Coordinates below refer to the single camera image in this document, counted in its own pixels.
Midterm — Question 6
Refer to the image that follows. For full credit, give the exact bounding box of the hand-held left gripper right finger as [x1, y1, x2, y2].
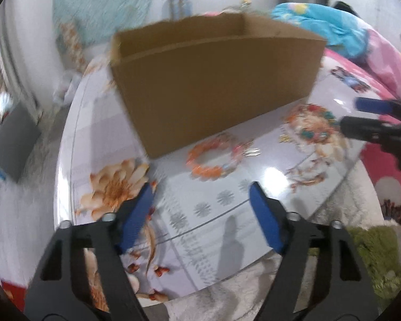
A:
[249, 181, 380, 321]

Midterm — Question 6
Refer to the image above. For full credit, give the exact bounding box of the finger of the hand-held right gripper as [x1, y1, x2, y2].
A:
[340, 115, 393, 142]
[354, 96, 401, 123]

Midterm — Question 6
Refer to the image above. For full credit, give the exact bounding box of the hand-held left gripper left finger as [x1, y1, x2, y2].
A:
[23, 182, 154, 321]

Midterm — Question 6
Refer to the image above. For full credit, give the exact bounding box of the multicolour bead bracelet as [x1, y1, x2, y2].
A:
[284, 104, 340, 146]

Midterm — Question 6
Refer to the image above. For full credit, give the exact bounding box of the orange bead bracelet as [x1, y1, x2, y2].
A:
[186, 134, 255, 181]

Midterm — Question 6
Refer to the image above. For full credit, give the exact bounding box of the brown cardboard box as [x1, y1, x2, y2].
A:
[110, 13, 328, 159]

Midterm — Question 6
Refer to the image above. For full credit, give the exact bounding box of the pink floral quilt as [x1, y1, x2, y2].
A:
[321, 50, 401, 228]

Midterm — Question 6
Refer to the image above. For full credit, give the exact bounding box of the light pink blanket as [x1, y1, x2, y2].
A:
[364, 23, 401, 108]

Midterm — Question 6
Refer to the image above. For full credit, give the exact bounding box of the white fluffy fabric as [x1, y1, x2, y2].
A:
[138, 160, 385, 321]

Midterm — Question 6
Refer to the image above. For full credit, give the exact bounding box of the blue printed blanket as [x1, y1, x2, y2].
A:
[271, 3, 370, 57]

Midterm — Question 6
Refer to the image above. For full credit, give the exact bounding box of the green fluffy fabric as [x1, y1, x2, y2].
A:
[349, 226, 401, 300]

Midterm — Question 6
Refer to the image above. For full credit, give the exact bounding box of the grey cabinet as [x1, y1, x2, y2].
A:
[0, 102, 42, 183]

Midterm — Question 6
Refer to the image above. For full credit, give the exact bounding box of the white plastic bag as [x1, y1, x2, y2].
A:
[53, 70, 82, 106]

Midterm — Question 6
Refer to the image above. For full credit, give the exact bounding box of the orange patterned panel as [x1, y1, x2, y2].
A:
[58, 23, 87, 74]

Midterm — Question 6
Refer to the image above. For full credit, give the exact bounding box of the teal floral wall cloth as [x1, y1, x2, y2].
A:
[53, 0, 161, 45]

